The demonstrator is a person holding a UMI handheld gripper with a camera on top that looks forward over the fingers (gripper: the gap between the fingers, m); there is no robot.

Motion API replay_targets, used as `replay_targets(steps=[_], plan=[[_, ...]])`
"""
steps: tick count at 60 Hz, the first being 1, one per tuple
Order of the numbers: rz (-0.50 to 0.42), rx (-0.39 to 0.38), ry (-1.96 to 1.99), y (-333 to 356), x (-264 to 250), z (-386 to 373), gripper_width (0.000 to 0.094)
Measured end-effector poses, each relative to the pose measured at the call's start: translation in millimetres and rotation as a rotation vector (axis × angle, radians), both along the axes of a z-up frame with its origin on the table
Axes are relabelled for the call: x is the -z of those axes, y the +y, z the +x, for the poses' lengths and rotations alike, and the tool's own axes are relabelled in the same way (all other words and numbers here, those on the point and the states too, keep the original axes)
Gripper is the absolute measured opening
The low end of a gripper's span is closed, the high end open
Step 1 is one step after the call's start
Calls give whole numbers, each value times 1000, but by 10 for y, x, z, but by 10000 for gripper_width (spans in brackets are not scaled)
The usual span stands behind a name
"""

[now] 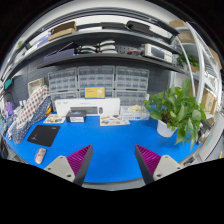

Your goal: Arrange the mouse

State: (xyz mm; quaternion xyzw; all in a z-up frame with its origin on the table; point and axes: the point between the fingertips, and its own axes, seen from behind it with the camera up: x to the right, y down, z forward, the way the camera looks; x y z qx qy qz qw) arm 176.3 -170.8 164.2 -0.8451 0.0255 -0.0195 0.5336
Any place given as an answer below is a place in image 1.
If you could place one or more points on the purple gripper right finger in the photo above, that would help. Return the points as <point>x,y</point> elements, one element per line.
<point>153,166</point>

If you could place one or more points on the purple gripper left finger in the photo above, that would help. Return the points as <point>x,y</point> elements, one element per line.
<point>73,167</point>

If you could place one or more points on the pink computer mouse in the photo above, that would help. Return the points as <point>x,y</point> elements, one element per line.
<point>40,155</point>

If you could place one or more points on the black mouse pad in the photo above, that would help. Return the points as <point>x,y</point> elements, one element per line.
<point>43,135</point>

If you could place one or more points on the blue desk mat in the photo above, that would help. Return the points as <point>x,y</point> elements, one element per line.
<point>113,157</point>

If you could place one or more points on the small black box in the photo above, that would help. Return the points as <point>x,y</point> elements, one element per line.
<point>76,116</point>

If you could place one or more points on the picture card left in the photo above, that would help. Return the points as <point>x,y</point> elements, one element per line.
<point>54,119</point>

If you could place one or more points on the picture card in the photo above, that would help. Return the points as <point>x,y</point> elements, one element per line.
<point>114,120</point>
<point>54,119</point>

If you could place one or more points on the picture card centre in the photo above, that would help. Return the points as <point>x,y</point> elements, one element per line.
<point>114,120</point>

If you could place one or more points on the green potted plant white pot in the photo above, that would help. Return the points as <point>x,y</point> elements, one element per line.
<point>178,111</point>

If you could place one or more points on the white blue carton box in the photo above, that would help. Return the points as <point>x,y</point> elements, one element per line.
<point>134,113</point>

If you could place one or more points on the white keyboard box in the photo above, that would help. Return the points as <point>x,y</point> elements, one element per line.
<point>93,107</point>

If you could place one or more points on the checkered fabric bundle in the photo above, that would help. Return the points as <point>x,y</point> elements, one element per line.
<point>34,110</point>

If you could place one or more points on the yellow card sign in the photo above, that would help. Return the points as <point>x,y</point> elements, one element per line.
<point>95,92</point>

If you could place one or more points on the grey drawer organiser left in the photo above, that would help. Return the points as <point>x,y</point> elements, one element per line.
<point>62,80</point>

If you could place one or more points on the grey drawer organiser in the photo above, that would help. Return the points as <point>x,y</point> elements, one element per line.
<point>62,80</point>
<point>131,78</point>
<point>96,76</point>

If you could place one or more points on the beige storage crate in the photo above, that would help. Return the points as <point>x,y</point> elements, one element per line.
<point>35,84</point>

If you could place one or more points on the grey drawer organiser centre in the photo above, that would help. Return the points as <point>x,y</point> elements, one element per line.
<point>96,76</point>

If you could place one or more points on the grey drawer organiser right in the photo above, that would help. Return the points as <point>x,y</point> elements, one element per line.
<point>131,78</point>

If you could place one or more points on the small green plant shelf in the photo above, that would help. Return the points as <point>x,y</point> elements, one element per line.
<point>187,58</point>

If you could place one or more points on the white electronic instrument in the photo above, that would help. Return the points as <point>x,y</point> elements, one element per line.
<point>157,52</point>

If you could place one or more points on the cardboard box top shelf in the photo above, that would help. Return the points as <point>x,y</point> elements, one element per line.
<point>62,30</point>

